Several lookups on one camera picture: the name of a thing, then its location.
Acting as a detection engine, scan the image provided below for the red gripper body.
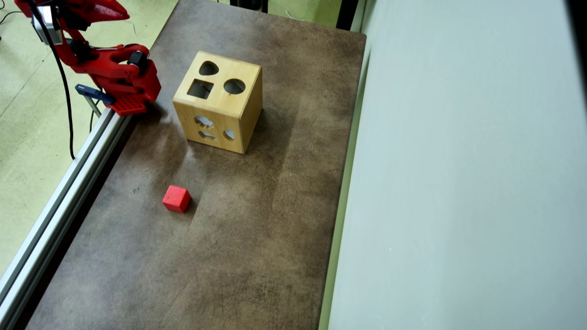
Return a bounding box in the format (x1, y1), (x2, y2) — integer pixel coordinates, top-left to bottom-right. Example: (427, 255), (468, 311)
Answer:
(14, 0), (84, 32)

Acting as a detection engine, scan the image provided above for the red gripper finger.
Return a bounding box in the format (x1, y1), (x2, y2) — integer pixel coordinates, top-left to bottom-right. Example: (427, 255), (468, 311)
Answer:
(77, 0), (131, 23)

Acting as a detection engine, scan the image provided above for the red cube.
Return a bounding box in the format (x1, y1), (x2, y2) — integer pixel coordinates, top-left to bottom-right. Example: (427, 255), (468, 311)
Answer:
(162, 185), (192, 214)

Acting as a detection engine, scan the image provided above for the blue clamp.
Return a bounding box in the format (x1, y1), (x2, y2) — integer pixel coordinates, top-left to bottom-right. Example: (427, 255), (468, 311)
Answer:
(75, 84), (115, 117)

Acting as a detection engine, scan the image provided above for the wooden shape sorter box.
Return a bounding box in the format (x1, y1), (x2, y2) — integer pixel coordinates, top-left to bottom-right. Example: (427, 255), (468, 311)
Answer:
(172, 50), (263, 155)

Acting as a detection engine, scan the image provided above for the black furniture base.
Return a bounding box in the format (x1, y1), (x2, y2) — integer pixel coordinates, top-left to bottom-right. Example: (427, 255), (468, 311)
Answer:
(229, 0), (269, 12)

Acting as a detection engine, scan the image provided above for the pale grey partition panel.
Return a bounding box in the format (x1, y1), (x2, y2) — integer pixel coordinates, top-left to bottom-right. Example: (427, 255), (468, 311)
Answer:
(319, 0), (587, 330)

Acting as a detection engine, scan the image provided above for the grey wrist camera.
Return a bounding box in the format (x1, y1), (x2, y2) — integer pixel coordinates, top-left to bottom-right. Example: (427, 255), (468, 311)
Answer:
(31, 5), (64, 46)

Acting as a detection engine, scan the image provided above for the black camera cable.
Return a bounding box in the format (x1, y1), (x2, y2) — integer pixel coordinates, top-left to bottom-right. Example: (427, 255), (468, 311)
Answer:
(27, 0), (76, 160)

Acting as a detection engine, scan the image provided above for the aluminium profile rail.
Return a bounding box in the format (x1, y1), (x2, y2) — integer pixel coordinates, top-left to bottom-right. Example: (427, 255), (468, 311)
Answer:
(0, 106), (133, 330)

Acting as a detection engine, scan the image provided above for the black post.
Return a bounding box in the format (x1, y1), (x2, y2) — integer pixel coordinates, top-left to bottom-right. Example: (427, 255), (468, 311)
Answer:
(336, 0), (361, 32)

